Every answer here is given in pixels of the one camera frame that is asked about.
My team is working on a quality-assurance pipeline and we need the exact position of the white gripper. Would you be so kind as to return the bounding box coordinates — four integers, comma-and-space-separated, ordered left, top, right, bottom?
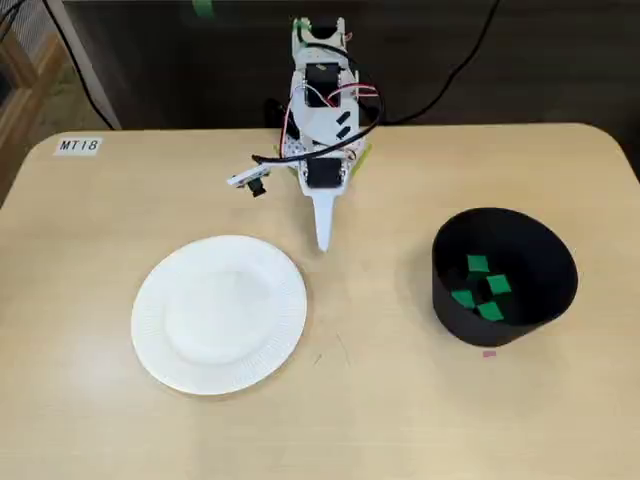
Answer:
297, 155, 352, 253

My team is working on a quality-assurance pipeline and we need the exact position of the white paper plate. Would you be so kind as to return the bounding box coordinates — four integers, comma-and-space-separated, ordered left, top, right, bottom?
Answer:
130, 234, 308, 396

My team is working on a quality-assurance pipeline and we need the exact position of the white MT18 label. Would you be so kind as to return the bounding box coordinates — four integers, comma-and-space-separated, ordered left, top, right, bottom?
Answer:
53, 137, 103, 156

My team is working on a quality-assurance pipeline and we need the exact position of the red servo wire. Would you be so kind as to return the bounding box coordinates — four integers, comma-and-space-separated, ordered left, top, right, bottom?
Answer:
327, 82, 384, 101
279, 84, 311, 151

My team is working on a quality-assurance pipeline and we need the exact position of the black power cable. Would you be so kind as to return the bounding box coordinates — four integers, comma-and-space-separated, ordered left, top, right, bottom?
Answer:
42, 0, 121, 130
382, 0, 501, 125

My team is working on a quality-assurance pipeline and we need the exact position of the grey metal post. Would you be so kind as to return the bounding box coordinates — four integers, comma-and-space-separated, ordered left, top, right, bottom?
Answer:
47, 0, 124, 130

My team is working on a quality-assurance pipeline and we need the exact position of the wooden frame mesh panel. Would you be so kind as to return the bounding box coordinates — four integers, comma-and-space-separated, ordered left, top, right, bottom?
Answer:
0, 14, 69, 201

